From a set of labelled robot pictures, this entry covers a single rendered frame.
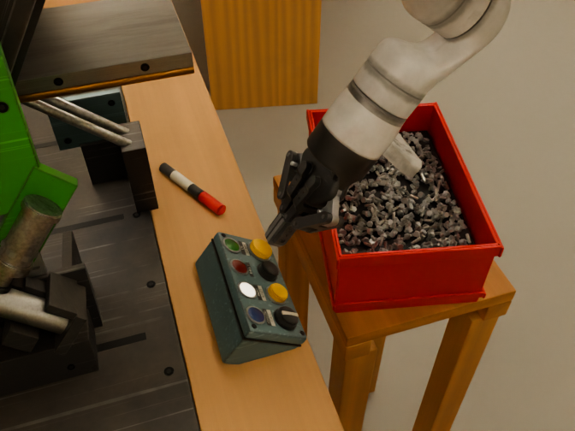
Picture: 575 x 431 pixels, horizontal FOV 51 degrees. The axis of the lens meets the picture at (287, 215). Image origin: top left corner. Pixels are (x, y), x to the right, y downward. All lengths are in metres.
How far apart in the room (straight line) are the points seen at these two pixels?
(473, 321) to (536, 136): 1.71
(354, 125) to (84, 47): 0.33
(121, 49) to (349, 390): 0.59
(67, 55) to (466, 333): 0.68
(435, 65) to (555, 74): 2.41
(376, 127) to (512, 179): 1.77
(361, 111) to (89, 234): 0.41
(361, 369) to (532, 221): 1.39
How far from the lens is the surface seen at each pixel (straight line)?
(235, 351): 0.66
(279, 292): 0.69
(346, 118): 0.62
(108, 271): 0.79
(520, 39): 3.23
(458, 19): 0.60
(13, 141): 0.61
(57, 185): 0.62
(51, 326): 0.67
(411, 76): 0.61
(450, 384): 1.10
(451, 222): 0.87
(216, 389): 0.67
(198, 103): 1.03
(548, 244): 2.17
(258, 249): 0.73
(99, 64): 0.71
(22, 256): 0.63
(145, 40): 0.75
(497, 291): 0.91
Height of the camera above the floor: 1.49
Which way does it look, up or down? 46 degrees down
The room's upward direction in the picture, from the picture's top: straight up
